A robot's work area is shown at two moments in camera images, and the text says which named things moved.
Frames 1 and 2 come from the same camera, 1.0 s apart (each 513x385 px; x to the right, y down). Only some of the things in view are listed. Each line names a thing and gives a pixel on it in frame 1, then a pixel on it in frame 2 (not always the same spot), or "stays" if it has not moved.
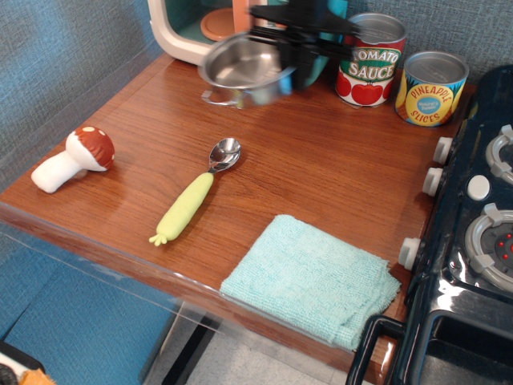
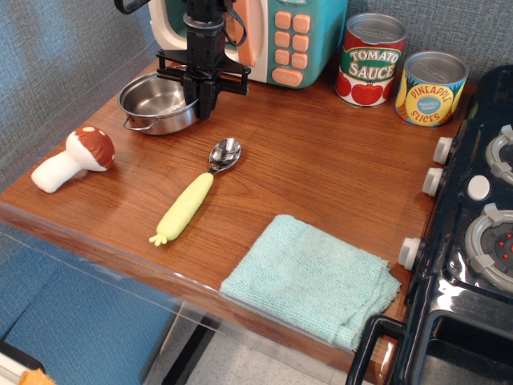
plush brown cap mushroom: (87, 148) stays
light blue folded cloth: (307, 276) stays
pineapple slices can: (432, 88) stays
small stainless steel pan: (241, 70) -> (157, 104)
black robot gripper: (303, 28) -> (204, 59)
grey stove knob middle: (432, 180) stays
